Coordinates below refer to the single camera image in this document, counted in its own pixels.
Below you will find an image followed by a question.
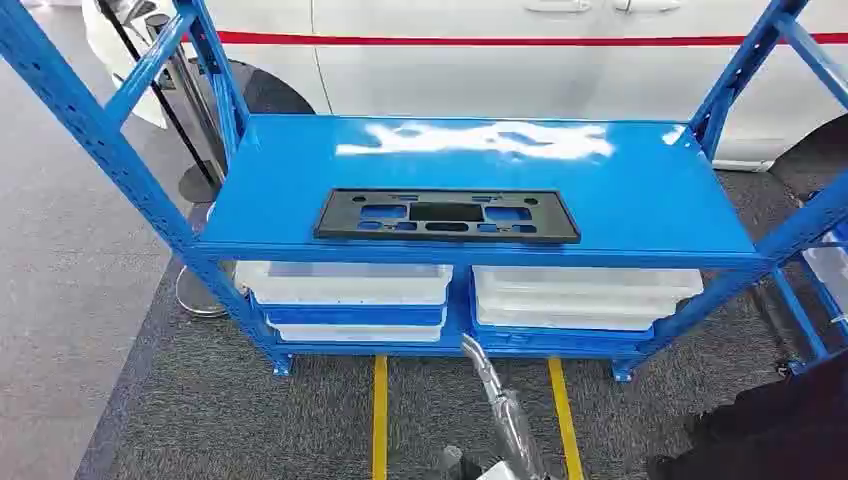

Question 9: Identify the white car with red stripe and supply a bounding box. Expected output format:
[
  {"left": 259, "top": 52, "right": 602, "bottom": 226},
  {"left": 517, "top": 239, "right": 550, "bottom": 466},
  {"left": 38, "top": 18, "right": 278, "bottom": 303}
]
[{"left": 82, "top": 0, "right": 848, "bottom": 174}]

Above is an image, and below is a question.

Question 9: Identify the black plastic licence plate frame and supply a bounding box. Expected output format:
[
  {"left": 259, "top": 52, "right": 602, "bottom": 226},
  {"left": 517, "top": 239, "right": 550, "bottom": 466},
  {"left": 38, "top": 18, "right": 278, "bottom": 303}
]
[{"left": 312, "top": 188, "right": 582, "bottom": 245}]

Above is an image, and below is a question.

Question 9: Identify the black stanchion post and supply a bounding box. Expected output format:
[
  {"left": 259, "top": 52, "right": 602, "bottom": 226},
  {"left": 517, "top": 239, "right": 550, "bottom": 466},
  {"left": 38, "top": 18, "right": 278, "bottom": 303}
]
[{"left": 97, "top": 0, "right": 223, "bottom": 205}]

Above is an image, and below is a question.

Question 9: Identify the clear plastic wrap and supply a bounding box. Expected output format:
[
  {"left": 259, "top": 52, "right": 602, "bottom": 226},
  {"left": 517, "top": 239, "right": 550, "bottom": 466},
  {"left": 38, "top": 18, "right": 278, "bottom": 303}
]
[{"left": 488, "top": 389, "right": 552, "bottom": 480}]

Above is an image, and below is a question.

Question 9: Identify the blue metal shelf rack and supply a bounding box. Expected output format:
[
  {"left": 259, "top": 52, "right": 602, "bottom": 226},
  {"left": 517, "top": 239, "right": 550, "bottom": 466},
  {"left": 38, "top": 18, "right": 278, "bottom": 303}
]
[
  {"left": 0, "top": 0, "right": 848, "bottom": 386},
  {"left": 768, "top": 221, "right": 848, "bottom": 379}
]

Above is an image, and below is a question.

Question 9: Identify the black car tyre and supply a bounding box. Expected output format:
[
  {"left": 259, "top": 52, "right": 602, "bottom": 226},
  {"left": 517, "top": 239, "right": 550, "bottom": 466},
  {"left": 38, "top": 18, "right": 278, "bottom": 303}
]
[{"left": 228, "top": 59, "right": 317, "bottom": 117}]

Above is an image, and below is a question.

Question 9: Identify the white plastic bin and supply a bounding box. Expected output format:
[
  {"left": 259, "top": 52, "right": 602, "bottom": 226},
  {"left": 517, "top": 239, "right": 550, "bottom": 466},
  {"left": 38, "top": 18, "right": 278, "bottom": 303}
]
[
  {"left": 474, "top": 294, "right": 678, "bottom": 333},
  {"left": 802, "top": 231, "right": 848, "bottom": 316},
  {"left": 266, "top": 321, "right": 445, "bottom": 344},
  {"left": 233, "top": 260, "right": 456, "bottom": 307},
  {"left": 471, "top": 265, "right": 706, "bottom": 301}
]

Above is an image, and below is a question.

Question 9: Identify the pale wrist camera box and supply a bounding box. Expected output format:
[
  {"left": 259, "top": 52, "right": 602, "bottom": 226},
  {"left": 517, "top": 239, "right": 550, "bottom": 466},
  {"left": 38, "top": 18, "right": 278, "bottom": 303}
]
[{"left": 475, "top": 461, "right": 526, "bottom": 480}]

